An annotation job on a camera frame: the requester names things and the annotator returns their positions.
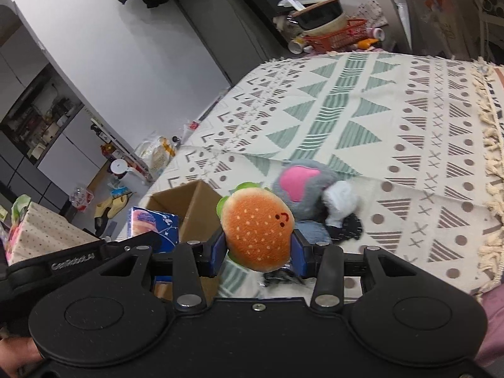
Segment blue denim pouch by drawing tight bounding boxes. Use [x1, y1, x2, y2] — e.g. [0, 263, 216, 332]
[295, 220, 332, 245]

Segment black stitched cloth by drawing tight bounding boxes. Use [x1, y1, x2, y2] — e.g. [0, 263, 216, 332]
[325, 213, 363, 243]

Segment blue tissue pack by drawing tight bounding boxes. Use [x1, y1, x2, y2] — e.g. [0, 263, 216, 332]
[126, 207, 180, 253]

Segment burger plush toy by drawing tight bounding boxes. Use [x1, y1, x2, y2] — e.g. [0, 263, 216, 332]
[216, 182, 295, 272]

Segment grey pink plush toy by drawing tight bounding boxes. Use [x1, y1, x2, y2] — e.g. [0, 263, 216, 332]
[272, 160, 344, 222]

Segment black item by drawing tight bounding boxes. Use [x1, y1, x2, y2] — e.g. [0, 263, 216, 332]
[261, 268, 306, 288]

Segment person's left hand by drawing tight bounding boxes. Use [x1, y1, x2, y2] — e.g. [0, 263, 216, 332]
[0, 337, 43, 377]

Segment dotted fabric box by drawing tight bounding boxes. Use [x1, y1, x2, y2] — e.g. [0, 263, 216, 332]
[4, 195, 97, 265]

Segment brown cardboard box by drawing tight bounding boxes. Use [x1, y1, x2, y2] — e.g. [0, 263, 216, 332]
[145, 178, 230, 300]

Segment yellow slippers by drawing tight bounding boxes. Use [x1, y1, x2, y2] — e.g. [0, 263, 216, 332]
[94, 192, 132, 219]

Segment white electric kettle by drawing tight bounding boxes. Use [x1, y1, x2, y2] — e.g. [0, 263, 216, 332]
[110, 159, 147, 182]

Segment yellow food bag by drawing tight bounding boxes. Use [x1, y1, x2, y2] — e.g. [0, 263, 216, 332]
[135, 133, 175, 179]

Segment white plastic bag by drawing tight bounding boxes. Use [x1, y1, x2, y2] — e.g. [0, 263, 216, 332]
[180, 120, 200, 143]

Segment grey white cabinet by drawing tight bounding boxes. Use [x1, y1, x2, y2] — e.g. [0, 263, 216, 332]
[1, 4, 124, 227]

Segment patterned fringed blanket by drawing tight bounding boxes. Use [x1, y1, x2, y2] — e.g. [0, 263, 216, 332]
[139, 52, 503, 295]

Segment pink bed sheet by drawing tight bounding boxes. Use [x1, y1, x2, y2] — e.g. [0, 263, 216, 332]
[476, 284, 504, 377]

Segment red plastic basket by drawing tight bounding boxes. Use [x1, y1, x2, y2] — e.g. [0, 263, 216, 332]
[303, 19, 367, 53]

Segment grey door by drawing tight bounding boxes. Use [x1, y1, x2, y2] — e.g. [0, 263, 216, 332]
[178, 0, 289, 84]

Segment black white bowl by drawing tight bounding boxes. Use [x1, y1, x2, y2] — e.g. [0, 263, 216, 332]
[291, 0, 344, 31]

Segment white desk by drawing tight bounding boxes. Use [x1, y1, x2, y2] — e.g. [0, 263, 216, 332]
[376, 0, 503, 59]

